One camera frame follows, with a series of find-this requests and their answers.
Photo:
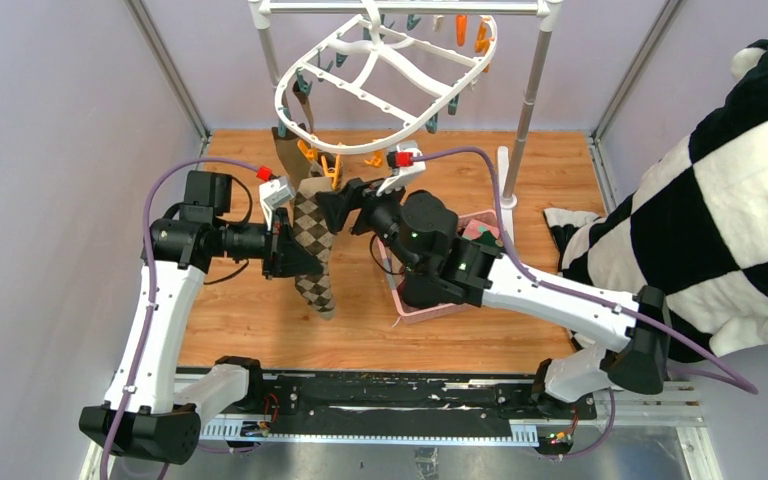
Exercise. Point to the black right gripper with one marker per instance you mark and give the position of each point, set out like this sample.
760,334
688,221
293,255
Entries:
355,195

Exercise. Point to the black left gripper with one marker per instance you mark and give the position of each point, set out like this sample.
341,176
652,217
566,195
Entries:
282,254

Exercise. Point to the brown argyle sock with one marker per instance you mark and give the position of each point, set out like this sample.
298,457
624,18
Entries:
332,168
311,232

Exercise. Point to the pink sock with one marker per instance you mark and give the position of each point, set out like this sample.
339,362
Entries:
481,232

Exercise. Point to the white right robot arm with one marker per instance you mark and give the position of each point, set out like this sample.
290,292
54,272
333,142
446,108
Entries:
441,266

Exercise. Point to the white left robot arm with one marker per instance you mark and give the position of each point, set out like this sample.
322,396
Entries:
142,415

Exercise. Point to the white oval clip hanger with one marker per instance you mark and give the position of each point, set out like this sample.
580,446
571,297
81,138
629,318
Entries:
400,77

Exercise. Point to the tan sock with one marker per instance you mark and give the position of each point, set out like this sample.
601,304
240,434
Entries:
306,106
295,164

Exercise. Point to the white metal drying rack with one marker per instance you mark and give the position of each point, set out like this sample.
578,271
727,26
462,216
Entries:
437,19

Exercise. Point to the black white checkered blanket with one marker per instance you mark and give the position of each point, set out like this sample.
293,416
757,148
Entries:
696,227

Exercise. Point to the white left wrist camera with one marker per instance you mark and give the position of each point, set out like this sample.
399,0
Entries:
272,195

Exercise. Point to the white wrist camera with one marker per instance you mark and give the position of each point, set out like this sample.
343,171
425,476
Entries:
272,195
404,168

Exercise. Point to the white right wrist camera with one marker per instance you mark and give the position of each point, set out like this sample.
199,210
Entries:
404,168

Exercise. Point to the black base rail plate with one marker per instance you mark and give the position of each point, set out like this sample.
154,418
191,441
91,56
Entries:
373,405

